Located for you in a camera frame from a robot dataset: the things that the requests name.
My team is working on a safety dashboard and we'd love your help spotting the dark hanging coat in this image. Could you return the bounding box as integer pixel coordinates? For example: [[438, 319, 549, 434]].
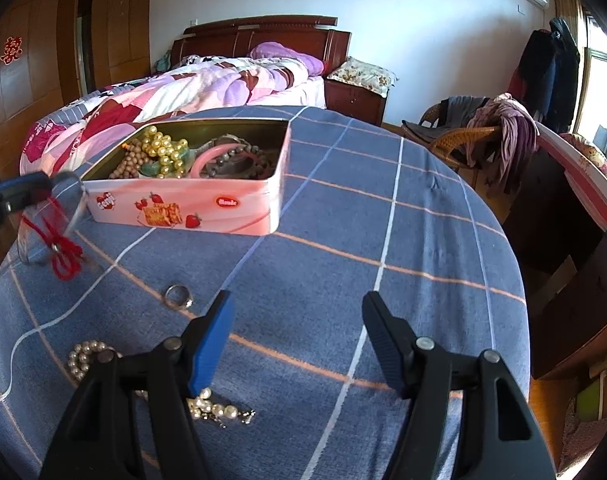
[[513, 17, 581, 133]]

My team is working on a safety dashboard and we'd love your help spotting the wooden nightstand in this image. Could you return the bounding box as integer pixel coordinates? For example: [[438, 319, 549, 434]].
[[325, 77, 388, 127]]

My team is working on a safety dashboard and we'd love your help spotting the grey garment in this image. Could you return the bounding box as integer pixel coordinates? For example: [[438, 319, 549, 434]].
[[402, 95, 489, 146]]

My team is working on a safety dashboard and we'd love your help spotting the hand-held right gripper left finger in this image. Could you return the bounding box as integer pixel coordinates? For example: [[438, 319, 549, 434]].
[[38, 290, 236, 480]]

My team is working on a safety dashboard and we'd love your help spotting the beige curtain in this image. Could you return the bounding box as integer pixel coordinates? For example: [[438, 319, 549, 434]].
[[551, 0, 590, 61]]

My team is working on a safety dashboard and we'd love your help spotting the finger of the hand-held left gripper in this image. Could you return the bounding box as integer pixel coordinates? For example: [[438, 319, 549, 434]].
[[0, 171, 52, 241]]

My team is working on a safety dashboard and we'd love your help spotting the dark wooden cabinet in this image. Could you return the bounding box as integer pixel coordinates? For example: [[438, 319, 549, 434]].
[[531, 232, 607, 381]]

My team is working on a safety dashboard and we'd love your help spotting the wooden wardrobe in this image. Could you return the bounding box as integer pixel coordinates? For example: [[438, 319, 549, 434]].
[[0, 0, 152, 177]]

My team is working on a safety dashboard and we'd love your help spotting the clear bag with red cord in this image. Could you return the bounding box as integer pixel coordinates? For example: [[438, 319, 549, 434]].
[[18, 172, 104, 281]]

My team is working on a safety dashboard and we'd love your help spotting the mauve garment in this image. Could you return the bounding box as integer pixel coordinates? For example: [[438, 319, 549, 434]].
[[466, 92, 540, 193]]

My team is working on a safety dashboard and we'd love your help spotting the wooden bed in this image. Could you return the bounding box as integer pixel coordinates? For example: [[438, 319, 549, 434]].
[[18, 15, 351, 176]]

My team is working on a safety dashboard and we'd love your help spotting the window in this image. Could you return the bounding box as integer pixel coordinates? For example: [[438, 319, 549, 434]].
[[573, 15, 607, 166]]

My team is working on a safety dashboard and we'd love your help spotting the wooden bead bracelet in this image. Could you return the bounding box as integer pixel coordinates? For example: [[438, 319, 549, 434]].
[[108, 140, 149, 181]]

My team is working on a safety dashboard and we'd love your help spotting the silver bangle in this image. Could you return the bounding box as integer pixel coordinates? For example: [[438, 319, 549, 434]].
[[198, 132, 245, 154]]

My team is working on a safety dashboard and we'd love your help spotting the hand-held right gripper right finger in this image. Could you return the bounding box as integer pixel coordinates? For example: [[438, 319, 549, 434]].
[[362, 291, 557, 480]]

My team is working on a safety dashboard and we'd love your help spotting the pink and white pad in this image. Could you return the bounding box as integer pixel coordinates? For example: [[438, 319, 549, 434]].
[[533, 122, 607, 241]]

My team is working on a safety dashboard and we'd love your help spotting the pink bangle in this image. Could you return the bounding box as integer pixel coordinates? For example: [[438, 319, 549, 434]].
[[191, 142, 245, 179]]

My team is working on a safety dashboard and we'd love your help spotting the blue plaid tablecloth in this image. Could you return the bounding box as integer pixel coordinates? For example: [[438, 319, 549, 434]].
[[0, 105, 529, 480]]

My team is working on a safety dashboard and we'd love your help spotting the red hanging garment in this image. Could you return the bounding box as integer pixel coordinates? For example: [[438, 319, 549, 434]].
[[508, 67, 527, 107]]

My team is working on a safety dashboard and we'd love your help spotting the dark bead bracelet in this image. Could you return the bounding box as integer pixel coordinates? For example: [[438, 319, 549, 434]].
[[204, 145, 280, 181]]

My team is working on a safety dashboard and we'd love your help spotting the wicker chair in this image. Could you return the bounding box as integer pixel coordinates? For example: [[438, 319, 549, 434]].
[[403, 102, 504, 181]]

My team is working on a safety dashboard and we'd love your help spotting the green jade bangle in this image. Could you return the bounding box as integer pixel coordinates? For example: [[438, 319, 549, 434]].
[[138, 147, 189, 179]]

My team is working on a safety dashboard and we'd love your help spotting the red paper decoration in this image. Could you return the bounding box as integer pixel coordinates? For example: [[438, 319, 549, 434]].
[[0, 36, 23, 65]]

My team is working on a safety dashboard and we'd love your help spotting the pink tin box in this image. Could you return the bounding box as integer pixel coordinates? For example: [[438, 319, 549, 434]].
[[81, 117, 292, 236]]

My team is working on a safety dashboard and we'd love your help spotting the purple pillow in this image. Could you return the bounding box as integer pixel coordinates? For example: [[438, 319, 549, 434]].
[[248, 41, 327, 75]]

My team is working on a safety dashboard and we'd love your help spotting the floral pink pillow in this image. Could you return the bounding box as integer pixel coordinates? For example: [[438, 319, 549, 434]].
[[561, 132, 607, 193]]

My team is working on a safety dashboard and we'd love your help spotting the dark wooden desk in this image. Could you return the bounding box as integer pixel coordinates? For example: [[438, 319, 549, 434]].
[[503, 145, 607, 273]]

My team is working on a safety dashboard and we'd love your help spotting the gold pearl necklace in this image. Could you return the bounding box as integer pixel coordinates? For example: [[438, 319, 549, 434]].
[[142, 126, 190, 179]]

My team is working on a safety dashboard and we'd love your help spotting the white pearl necklace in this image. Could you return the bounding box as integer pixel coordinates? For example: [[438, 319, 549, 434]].
[[66, 340, 257, 428]]

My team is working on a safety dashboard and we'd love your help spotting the floral pillow with white frill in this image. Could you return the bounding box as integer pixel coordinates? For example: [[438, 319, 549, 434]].
[[328, 56, 399, 96]]

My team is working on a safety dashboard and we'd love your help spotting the patchwork quilt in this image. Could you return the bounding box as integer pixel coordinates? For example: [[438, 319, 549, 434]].
[[20, 55, 309, 176]]

